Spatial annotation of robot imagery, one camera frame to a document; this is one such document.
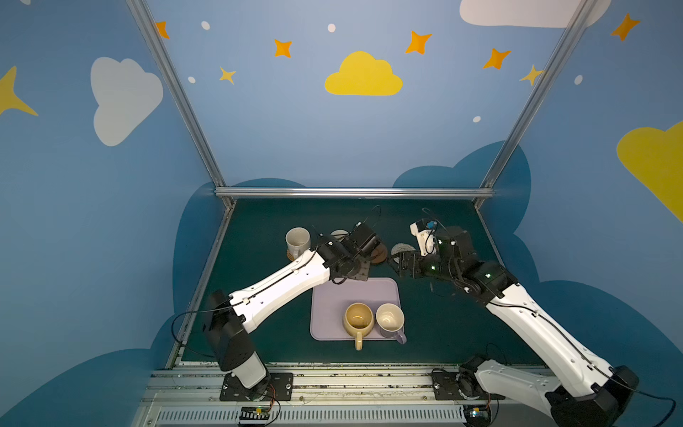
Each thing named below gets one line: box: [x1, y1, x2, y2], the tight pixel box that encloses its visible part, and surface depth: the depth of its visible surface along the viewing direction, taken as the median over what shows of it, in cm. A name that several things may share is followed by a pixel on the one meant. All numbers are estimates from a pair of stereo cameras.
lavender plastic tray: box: [310, 277, 402, 341], surface depth 90 cm
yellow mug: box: [344, 301, 375, 351], surface depth 80 cm
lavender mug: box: [375, 302, 408, 345], surface depth 84 cm
